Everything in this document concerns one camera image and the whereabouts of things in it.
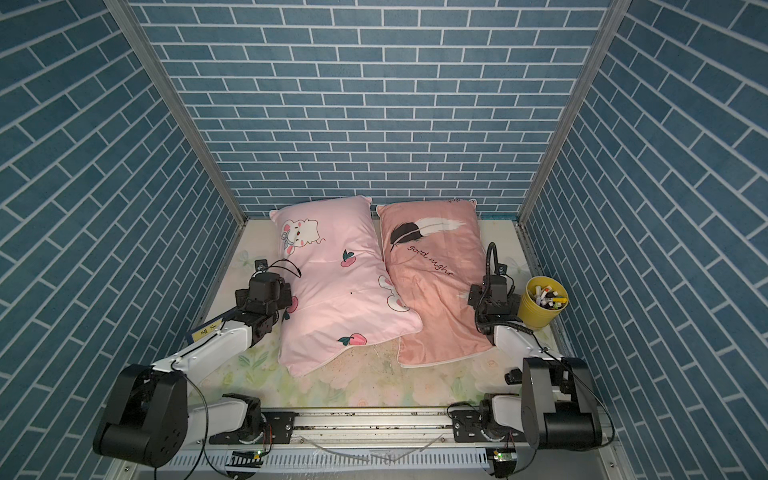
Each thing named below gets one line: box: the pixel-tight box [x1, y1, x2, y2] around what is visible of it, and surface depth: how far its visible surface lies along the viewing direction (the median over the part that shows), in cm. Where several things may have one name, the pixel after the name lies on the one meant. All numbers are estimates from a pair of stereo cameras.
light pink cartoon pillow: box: [270, 196, 422, 377], surface depth 85 cm
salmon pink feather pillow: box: [376, 199, 494, 367], surface depth 95 cm
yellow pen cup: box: [518, 276, 569, 329], surface depth 85 cm
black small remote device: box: [504, 367, 523, 385], surface depth 82 cm
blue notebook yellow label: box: [187, 306, 237, 345], surface depth 92 cm
